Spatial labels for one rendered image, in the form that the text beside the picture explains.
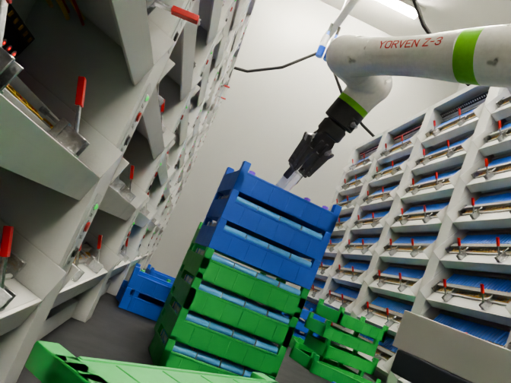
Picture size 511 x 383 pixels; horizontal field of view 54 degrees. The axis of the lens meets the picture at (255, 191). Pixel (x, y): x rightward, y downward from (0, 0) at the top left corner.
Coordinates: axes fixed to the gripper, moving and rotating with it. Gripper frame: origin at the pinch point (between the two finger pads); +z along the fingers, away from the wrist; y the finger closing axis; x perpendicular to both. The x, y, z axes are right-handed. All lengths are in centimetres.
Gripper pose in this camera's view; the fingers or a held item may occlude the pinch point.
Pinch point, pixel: (289, 180)
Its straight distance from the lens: 141.3
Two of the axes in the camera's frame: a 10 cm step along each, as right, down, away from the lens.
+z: -6.4, 7.6, 1.6
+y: 6.2, 3.8, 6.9
